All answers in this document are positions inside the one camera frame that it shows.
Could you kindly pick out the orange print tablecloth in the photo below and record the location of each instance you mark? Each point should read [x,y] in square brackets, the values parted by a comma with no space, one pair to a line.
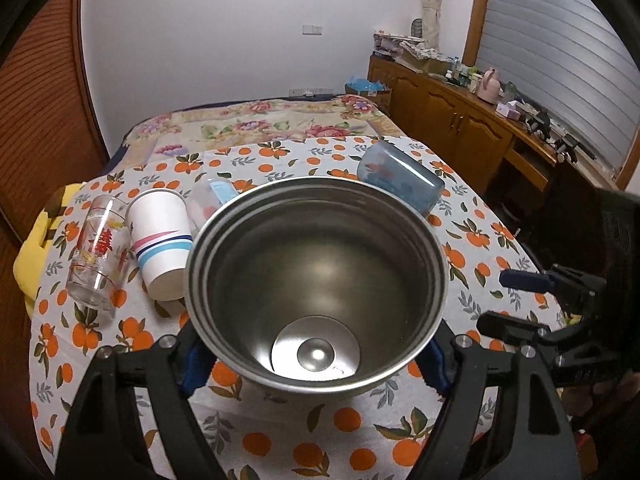
[256,434]

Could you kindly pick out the brown louvered wardrobe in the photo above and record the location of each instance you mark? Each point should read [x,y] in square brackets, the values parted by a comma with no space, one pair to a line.
[49,137]

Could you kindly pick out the cream insulated steel cup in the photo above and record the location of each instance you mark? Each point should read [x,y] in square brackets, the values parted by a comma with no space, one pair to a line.
[316,286]

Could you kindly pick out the floral bed blanket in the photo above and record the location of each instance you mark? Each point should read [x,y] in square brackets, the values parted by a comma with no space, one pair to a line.
[186,132]

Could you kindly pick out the wall power socket strip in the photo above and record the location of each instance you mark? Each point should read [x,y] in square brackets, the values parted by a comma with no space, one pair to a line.
[311,93]

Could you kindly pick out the clutter pile on cabinet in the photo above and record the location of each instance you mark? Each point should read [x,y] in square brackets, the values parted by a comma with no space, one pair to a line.
[411,52]

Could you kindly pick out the blue translucent plastic cup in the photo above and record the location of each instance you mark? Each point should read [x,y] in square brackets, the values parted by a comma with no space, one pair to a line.
[387,167]

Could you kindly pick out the wooden sideboard cabinet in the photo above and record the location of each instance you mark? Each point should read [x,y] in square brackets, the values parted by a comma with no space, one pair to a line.
[495,156]

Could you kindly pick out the white paper cup striped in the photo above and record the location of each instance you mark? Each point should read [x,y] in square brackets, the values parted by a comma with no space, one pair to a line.
[161,241]

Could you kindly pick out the grey window blind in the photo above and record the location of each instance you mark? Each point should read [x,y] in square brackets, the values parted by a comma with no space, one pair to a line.
[565,56]

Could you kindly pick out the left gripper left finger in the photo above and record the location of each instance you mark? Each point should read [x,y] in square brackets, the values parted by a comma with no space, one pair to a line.
[103,438]

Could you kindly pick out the white wall switch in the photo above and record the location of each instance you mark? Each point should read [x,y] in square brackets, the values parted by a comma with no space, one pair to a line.
[312,30]

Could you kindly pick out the cardboard box blue contents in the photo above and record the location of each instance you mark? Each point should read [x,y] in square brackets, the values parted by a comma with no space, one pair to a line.
[375,91]

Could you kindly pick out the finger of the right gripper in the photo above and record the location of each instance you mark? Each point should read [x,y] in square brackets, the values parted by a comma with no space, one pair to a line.
[515,331]
[562,282]

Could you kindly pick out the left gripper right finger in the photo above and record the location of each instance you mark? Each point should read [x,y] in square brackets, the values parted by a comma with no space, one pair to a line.
[501,418]

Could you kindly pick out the clear plastic bottle blue label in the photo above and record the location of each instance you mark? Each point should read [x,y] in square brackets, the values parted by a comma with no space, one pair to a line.
[207,196]

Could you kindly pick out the clear glass red print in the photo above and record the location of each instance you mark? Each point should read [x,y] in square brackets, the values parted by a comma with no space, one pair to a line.
[101,254]

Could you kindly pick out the pink tissue box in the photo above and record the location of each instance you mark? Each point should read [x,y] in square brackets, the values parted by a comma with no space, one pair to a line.
[508,111]

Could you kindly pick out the yellow cloth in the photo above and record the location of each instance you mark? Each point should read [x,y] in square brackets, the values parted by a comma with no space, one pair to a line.
[31,258]

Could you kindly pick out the pink thermos jug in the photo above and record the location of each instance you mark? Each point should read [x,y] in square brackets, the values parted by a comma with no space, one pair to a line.
[489,87]

